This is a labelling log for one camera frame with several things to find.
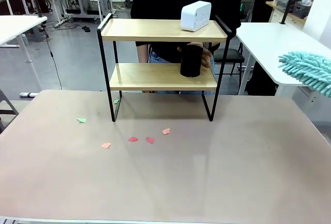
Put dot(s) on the person right hand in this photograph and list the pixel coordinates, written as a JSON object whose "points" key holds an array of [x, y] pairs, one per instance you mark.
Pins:
{"points": [[148, 91]]}

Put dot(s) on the person right forearm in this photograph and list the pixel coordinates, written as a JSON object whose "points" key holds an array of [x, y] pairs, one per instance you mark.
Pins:
{"points": [[142, 54]]}

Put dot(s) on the wooden topped desk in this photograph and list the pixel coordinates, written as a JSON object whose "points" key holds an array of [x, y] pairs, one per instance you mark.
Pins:
{"points": [[274, 4]]}

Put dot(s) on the white power strip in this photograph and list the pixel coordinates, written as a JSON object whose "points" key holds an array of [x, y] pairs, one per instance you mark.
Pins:
{"points": [[29, 94]]}

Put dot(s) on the white rounded box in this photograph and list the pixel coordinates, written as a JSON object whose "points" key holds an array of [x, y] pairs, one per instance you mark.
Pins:
{"points": [[192, 17]]}

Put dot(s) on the black chair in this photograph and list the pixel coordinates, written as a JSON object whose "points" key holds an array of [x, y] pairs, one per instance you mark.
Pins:
{"points": [[228, 56]]}

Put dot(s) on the red paper scrap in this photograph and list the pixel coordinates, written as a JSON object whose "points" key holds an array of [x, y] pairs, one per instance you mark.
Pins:
{"points": [[133, 139], [150, 140]]}

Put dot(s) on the person torso in black sweater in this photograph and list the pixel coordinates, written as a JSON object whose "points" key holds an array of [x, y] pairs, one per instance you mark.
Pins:
{"points": [[160, 1]]}

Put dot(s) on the black cylindrical container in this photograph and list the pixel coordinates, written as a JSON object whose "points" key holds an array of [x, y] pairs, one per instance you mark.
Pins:
{"points": [[190, 62]]}

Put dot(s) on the white table with rounded corner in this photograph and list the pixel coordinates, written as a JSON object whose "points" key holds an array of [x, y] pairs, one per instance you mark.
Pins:
{"points": [[271, 45]]}

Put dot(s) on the white table with slanted legs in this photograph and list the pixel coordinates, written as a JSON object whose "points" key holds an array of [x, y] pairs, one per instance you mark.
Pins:
{"points": [[15, 26]]}

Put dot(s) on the two-tier wooden black-framed shelf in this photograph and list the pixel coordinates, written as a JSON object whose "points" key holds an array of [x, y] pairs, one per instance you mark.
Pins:
{"points": [[155, 31]]}

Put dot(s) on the grey metal chair frame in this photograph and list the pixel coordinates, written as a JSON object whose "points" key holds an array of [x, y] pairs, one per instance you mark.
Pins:
{"points": [[7, 110]]}

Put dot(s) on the person blue jeans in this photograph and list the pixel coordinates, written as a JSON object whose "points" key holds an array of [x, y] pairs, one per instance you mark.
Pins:
{"points": [[160, 58]]}

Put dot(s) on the dark plastic crate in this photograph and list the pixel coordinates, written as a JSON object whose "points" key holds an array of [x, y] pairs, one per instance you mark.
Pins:
{"points": [[301, 8]]}

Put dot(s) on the teal microfibre duster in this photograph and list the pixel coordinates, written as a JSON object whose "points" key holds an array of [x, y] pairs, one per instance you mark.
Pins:
{"points": [[307, 71]]}

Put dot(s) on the pink paper scrap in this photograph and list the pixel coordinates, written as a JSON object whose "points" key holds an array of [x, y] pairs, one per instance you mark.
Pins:
{"points": [[166, 131], [106, 145]]}

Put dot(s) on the green paper scrap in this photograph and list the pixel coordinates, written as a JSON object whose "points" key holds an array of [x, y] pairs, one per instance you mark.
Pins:
{"points": [[117, 101], [82, 120]]}

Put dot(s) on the person left hand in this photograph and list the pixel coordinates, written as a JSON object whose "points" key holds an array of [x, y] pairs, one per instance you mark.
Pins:
{"points": [[207, 58]]}

